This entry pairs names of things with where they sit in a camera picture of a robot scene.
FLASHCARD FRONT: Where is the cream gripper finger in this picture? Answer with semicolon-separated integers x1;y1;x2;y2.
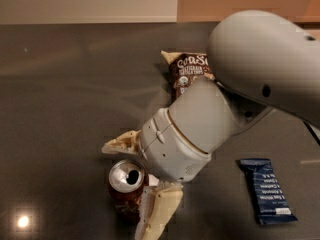
101;130;141;155
134;181;183;240

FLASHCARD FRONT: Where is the red coke can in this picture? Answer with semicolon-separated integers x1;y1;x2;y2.
107;159;149;224

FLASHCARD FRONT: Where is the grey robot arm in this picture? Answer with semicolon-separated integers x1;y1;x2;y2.
102;10;320;240

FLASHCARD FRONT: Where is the brown tortilla chip bag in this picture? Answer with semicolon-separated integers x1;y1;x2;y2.
161;50;214;101

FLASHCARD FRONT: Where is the blue snack bar wrapper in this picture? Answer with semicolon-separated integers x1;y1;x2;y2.
239;158;297;225

